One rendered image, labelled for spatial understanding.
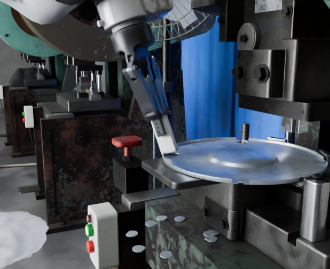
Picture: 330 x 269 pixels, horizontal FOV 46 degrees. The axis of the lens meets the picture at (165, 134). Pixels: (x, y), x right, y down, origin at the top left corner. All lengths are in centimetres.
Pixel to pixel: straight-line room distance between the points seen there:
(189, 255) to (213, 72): 250
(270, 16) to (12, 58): 661
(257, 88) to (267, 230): 24
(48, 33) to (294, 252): 153
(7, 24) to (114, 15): 294
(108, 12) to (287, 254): 49
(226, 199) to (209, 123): 250
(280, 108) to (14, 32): 309
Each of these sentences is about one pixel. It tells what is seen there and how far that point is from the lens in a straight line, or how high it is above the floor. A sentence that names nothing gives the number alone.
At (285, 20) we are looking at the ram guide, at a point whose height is 102.
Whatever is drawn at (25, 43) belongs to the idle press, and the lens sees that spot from 362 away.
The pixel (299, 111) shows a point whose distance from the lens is 68.
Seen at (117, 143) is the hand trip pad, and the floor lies 76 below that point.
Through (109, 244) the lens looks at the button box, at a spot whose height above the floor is 55.
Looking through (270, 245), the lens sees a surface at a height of 67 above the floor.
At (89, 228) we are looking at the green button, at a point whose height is 59.
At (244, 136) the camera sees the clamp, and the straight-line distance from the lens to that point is 92.
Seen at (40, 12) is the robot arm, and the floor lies 104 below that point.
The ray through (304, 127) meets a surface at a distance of 77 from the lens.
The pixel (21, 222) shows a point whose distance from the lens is 204.
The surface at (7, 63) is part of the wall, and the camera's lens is 718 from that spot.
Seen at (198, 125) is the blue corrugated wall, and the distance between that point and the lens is 336.
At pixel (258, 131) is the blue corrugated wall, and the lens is 266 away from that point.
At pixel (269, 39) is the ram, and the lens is 72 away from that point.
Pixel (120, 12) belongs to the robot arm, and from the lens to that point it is 69.
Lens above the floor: 97
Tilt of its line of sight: 12 degrees down
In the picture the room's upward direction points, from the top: straight up
